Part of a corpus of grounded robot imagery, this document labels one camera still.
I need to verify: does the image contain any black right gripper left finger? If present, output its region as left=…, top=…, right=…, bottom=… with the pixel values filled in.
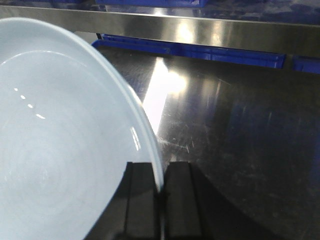
left=85, top=162, right=161, bottom=240

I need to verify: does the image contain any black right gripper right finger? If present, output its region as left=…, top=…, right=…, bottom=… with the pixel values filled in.
left=164, top=162, right=278, bottom=240

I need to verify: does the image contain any light blue plate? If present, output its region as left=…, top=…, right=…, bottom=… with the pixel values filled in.
left=0, top=17, right=164, bottom=240

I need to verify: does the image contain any stainless steel shelf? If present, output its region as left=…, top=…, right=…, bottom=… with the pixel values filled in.
left=0, top=2, right=320, bottom=58

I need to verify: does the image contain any middle blue crate on shelf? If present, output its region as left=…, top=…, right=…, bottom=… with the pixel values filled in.
left=95, top=0, right=208, bottom=8

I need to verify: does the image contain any blue bin behind table middle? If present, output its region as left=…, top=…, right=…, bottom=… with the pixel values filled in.
left=91, top=34, right=285, bottom=69

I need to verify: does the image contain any open blue bin right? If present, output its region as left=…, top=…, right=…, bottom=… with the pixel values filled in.
left=292, top=56, right=320, bottom=74

